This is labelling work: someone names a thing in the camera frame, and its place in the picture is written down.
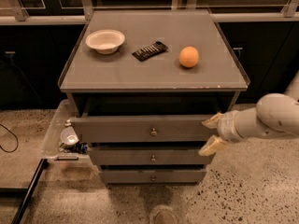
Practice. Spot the small white bowl in bin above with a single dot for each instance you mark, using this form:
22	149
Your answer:
68	136

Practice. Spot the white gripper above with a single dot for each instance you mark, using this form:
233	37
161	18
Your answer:
227	126

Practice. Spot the orange fruit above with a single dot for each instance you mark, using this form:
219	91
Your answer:
189	57

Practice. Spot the grey drawer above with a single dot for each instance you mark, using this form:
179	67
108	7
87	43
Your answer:
162	176
121	129
146	156

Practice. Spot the grey middle drawer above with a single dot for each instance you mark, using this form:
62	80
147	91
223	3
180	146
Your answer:
146	156

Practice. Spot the metal railing frame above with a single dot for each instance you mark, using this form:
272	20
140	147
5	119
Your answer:
36	12

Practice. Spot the grey top drawer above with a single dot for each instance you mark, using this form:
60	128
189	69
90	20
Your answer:
121	129

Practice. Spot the black floor rail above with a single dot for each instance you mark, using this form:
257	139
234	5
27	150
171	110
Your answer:
26	197

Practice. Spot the white paper bowl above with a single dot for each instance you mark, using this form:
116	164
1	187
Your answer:
105	41

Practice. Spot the black snack bar packet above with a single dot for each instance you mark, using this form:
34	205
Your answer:
150	51

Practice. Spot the clear plastic storage bin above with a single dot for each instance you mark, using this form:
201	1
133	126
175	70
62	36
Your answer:
52	146

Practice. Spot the grey drawer cabinet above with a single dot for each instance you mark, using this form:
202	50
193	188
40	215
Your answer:
118	84

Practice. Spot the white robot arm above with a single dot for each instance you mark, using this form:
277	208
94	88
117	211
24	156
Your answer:
275	116

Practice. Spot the grey bottom drawer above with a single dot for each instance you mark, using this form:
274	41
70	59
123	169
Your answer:
162	176

